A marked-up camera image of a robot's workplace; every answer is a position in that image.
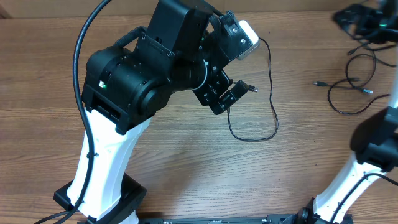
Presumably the black USB cable one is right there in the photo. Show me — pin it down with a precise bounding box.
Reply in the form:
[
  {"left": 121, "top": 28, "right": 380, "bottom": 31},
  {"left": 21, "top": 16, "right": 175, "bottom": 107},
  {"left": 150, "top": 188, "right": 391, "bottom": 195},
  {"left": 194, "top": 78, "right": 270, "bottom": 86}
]
[{"left": 226, "top": 37, "right": 279, "bottom": 143}]

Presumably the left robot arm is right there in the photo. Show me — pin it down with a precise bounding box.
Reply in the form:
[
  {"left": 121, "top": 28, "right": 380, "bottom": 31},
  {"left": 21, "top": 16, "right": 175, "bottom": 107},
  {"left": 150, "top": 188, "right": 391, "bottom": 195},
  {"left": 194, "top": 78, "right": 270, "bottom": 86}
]
[{"left": 54, "top": 0, "right": 259, "bottom": 223}]

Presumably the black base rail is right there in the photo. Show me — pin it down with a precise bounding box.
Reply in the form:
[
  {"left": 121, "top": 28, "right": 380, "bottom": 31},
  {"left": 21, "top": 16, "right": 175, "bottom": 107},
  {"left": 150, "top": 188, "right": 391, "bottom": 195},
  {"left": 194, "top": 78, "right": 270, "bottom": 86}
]
[{"left": 133, "top": 202, "right": 354, "bottom": 224}]

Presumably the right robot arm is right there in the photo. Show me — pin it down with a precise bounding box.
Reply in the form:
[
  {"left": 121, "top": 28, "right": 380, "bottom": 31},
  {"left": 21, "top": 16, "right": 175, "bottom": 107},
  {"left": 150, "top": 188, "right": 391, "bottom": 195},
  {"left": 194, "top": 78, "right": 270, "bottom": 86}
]
[{"left": 283, "top": 1, "right": 397, "bottom": 223}]

